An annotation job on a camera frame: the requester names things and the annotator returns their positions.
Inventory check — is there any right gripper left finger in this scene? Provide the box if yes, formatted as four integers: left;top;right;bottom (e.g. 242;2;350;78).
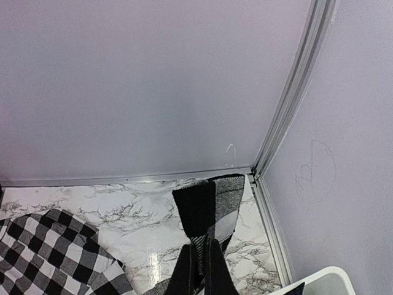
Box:
167;244;203;295

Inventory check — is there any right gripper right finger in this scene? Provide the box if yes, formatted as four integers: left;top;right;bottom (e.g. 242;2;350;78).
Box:
204;238;238;295

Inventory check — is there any black white plaid shirt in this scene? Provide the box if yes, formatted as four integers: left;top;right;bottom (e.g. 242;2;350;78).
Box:
1;174;245;294

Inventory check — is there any white plastic bin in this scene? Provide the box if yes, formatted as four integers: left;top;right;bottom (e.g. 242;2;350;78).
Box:
273;266;356;295

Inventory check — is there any right aluminium corner post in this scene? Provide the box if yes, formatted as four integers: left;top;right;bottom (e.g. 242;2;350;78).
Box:
251;1;340;287

